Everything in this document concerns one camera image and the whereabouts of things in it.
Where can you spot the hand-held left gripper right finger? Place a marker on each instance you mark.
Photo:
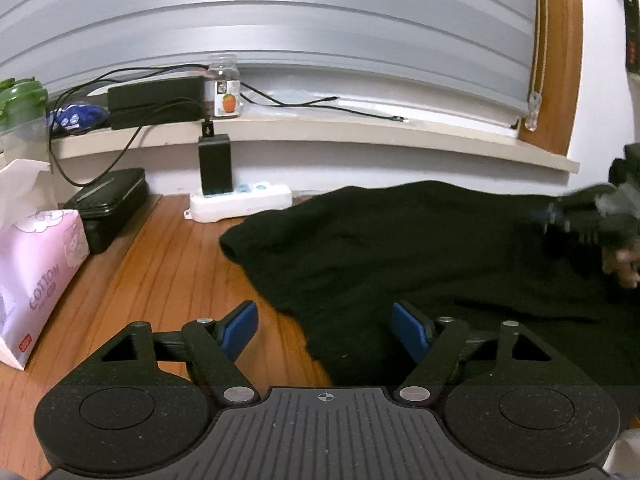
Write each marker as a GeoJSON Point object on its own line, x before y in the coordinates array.
{"type": "Point", "coordinates": [409, 330]}

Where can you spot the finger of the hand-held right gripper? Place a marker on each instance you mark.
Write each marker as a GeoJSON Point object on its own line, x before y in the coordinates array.
{"type": "Point", "coordinates": [585, 197]}
{"type": "Point", "coordinates": [555, 220]}

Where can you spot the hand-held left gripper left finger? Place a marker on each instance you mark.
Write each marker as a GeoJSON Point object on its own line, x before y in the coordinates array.
{"type": "Point", "coordinates": [241, 330]}

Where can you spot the black t-shirt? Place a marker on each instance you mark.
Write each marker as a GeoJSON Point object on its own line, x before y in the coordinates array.
{"type": "Point", "coordinates": [425, 260]}

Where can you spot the person's right hand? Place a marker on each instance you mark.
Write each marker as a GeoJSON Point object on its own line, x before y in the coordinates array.
{"type": "Point", "coordinates": [625, 267]}

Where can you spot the white power strip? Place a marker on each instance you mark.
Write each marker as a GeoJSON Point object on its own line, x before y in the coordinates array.
{"type": "Point", "coordinates": [240, 205]}

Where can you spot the black charger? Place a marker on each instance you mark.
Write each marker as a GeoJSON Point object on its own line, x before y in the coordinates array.
{"type": "Point", "coordinates": [216, 165]}

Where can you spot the beige window sill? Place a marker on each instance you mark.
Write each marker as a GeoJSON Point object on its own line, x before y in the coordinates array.
{"type": "Point", "coordinates": [400, 135]}

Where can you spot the black case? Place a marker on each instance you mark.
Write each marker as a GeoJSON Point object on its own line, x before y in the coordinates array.
{"type": "Point", "coordinates": [110, 205]}

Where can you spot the pink tissue box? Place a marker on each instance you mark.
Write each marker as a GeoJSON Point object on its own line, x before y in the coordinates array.
{"type": "Point", "coordinates": [40, 270]}

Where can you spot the glass jar orange label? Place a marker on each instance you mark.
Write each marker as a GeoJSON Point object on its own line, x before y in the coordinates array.
{"type": "Point", "coordinates": [225, 95]}

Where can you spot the black adapter box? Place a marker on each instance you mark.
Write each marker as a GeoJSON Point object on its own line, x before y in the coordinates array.
{"type": "Point", "coordinates": [155, 100]}

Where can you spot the blue packet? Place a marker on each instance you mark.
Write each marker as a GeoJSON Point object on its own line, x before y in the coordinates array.
{"type": "Point", "coordinates": [75, 117]}

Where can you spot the green-lidded bottle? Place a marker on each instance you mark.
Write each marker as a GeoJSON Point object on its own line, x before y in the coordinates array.
{"type": "Point", "coordinates": [22, 120]}

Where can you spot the grey window blind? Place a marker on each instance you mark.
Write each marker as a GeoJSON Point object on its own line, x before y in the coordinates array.
{"type": "Point", "coordinates": [300, 10]}

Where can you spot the wooden window frame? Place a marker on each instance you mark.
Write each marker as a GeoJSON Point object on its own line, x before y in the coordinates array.
{"type": "Point", "coordinates": [565, 60]}

